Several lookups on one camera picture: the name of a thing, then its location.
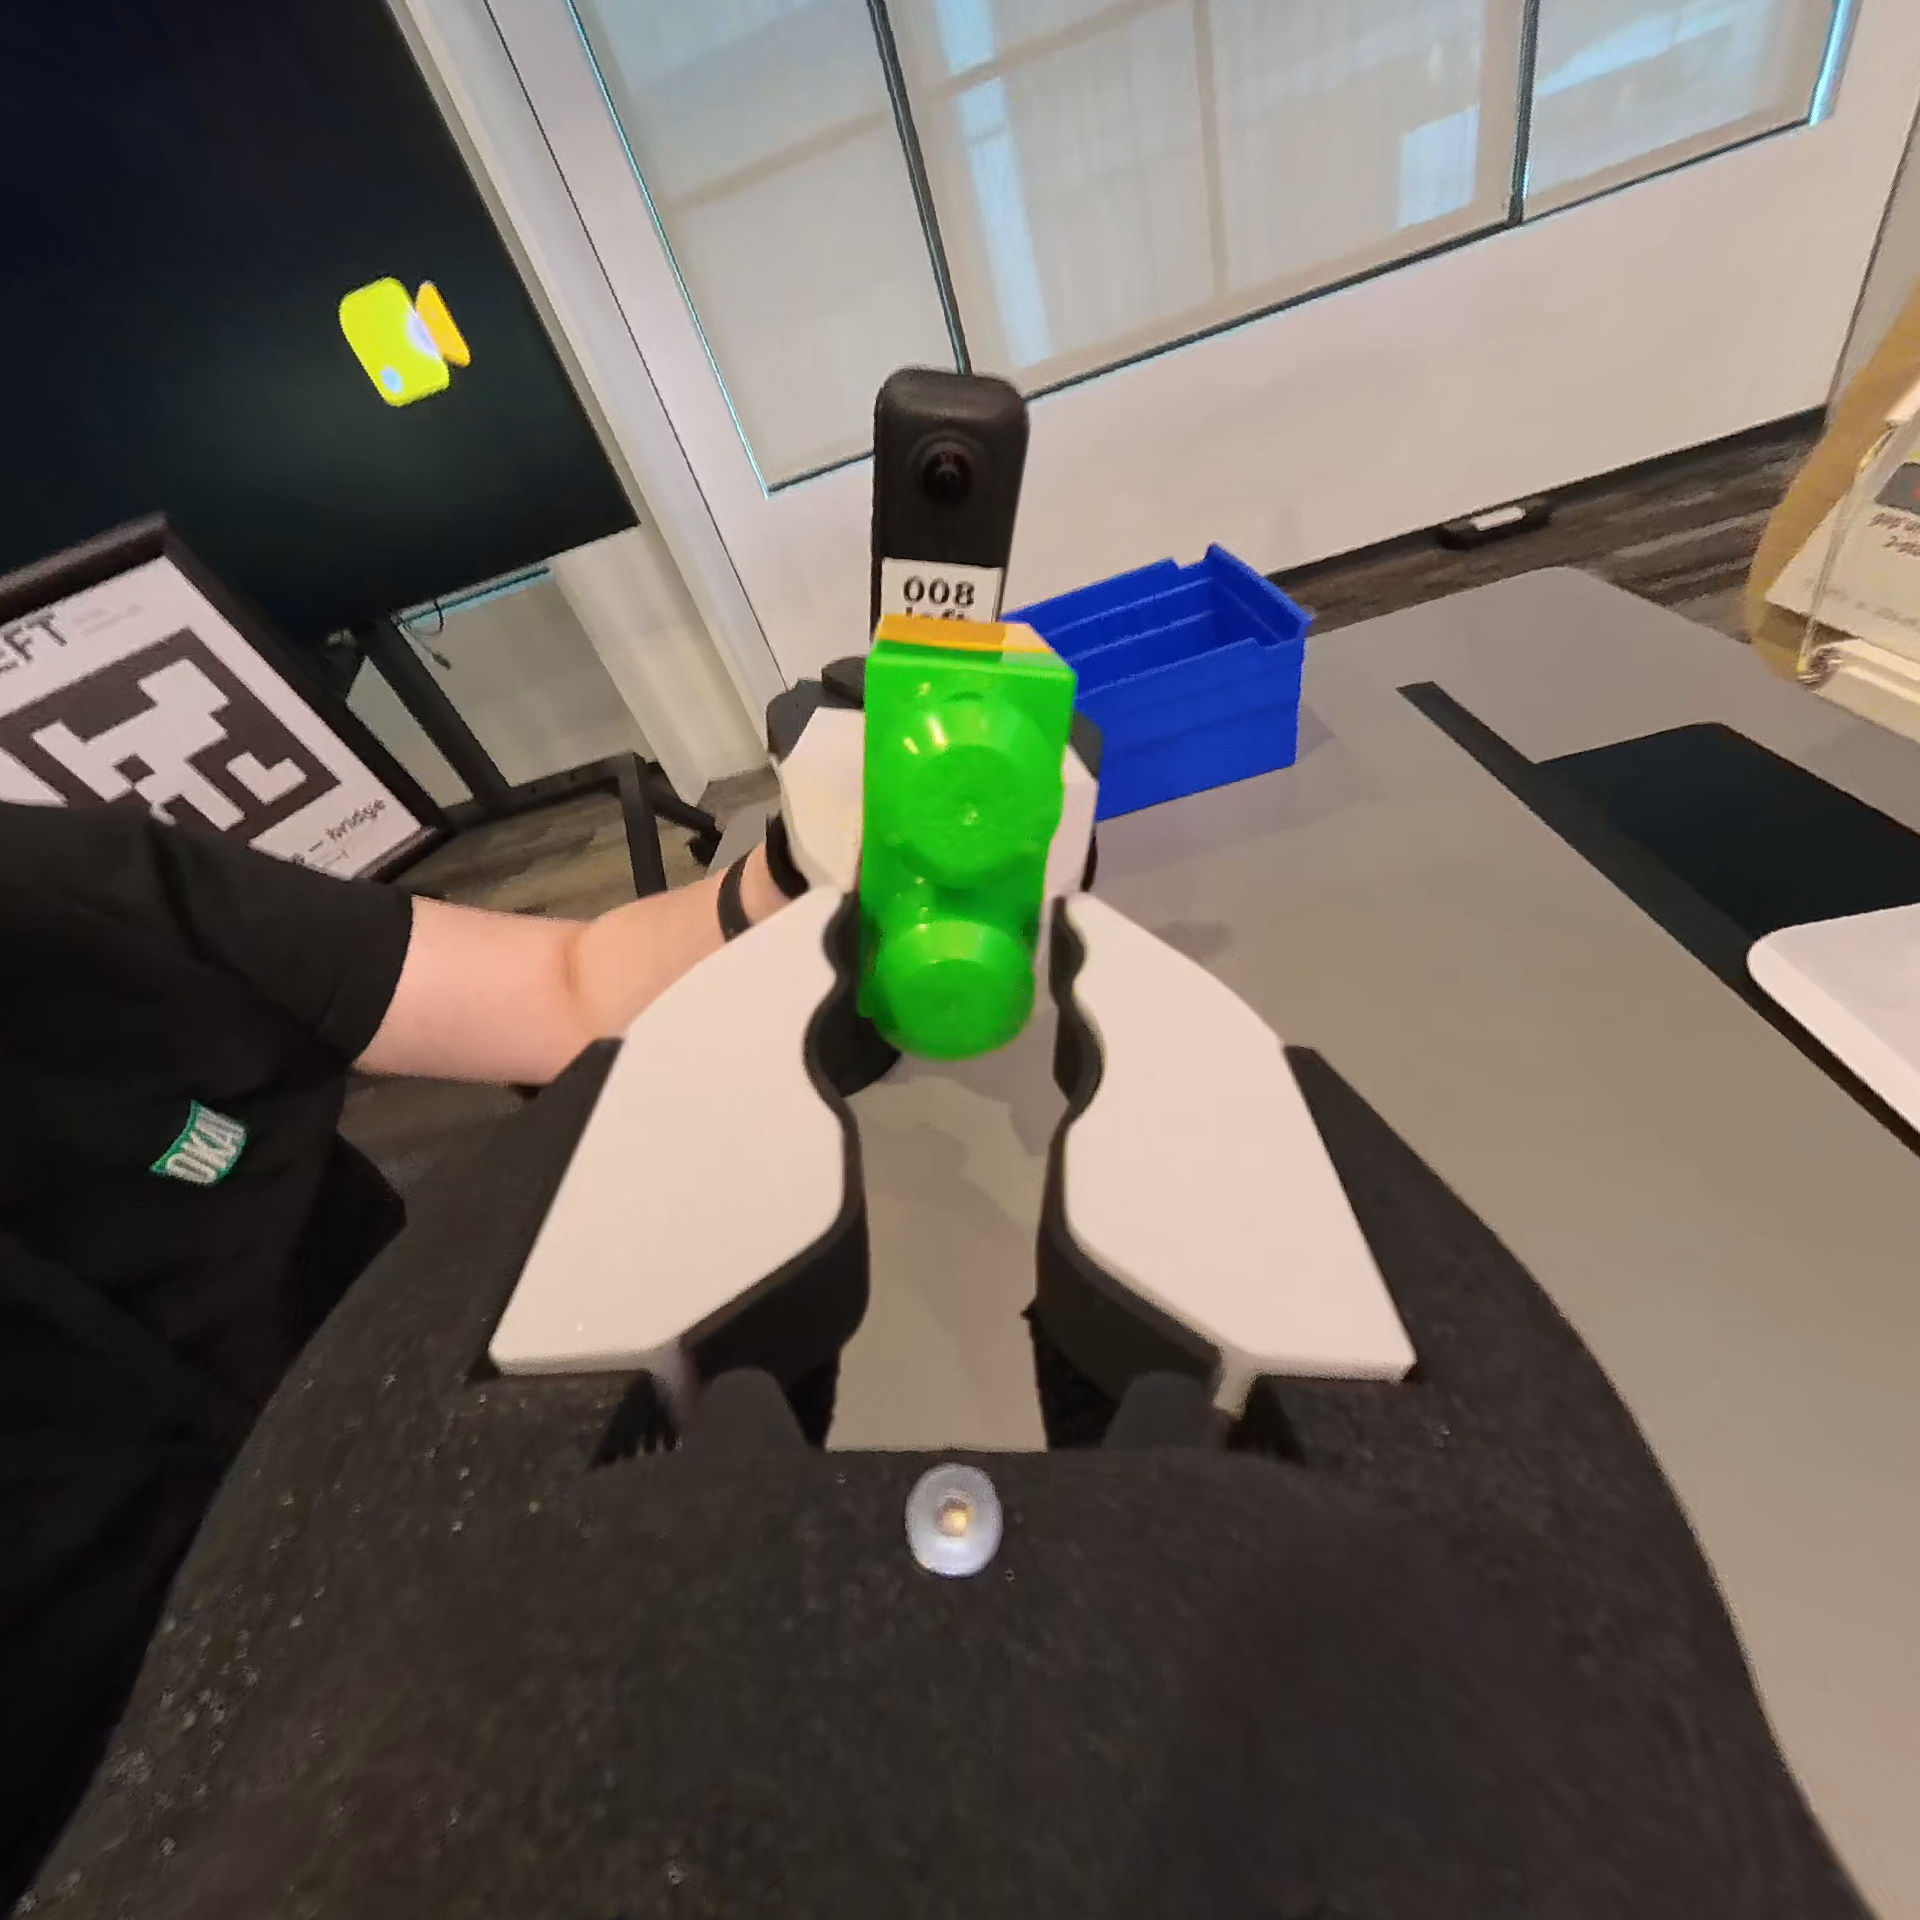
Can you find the black monitor stand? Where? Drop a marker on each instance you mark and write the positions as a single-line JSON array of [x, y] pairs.
[[600, 810]]

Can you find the white framed window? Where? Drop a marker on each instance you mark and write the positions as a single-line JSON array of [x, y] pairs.
[[1200, 180]]

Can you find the white stand base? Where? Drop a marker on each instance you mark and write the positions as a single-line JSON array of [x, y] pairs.
[[1851, 1003]]

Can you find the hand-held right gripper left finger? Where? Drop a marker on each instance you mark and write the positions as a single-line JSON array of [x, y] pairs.
[[690, 1170]]

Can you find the black monitor screen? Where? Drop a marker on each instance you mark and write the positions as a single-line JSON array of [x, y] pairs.
[[195, 300]]

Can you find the green two-stud toy block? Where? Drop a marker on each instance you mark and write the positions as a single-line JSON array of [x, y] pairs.
[[961, 810]]

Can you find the orange toy block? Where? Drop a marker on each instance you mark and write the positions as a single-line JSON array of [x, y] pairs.
[[945, 633]]

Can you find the instruction sheet on board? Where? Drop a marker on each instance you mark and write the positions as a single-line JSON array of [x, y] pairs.
[[1798, 524]]

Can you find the framed marker sign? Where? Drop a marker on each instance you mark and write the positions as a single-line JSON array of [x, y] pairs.
[[164, 704]]

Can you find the small black floor device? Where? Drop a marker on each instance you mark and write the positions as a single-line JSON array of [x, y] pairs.
[[1493, 524]]

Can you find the blue plastic bin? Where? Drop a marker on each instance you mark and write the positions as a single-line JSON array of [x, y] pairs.
[[1184, 691]]

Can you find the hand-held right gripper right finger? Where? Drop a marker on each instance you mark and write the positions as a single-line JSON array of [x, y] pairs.
[[1213, 1185]]

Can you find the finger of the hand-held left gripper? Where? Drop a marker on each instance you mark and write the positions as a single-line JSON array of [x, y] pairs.
[[826, 810], [1080, 810]]

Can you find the person's left hand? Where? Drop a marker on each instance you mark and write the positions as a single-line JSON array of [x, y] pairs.
[[675, 944]]

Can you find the grey desk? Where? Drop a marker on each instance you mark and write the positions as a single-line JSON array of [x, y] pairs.
[[1499, 1200]]

